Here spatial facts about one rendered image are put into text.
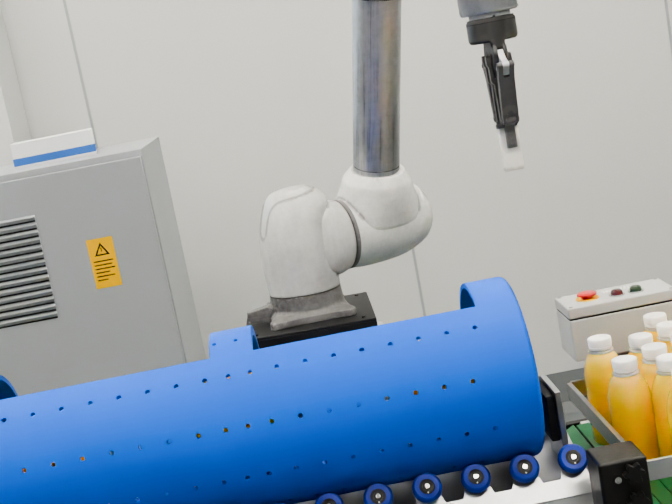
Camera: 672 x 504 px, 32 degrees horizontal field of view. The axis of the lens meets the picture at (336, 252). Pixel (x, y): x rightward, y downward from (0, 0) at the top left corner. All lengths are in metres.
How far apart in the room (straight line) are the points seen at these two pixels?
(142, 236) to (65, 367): 0.45
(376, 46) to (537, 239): 2.49
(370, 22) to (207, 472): 1.03
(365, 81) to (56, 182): 1.27
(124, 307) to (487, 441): 1.85
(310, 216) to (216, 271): 2.30
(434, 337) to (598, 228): 3.13
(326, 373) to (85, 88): 3.07
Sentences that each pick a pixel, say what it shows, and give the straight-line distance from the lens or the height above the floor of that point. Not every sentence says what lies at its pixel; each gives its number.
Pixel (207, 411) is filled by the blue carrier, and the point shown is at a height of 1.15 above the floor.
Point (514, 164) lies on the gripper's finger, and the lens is 1.81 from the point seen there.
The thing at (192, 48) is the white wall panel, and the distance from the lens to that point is 4.58.
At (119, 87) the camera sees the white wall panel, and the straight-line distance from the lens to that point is 4.61.
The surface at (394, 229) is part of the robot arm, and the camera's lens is 2.47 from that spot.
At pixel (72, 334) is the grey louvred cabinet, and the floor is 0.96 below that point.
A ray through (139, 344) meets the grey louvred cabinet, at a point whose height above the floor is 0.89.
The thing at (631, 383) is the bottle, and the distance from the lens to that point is 1.84.
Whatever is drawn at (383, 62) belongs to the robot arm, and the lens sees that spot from 2.37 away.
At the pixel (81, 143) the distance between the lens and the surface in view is 3.53.
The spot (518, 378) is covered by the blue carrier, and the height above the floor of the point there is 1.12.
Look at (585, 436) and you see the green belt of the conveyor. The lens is 2.07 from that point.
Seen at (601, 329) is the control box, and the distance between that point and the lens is 2.13.
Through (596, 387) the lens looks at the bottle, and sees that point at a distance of 1.97.
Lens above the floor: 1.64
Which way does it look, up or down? 10 degrees down
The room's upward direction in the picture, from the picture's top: 11 degrees counter-clockwise
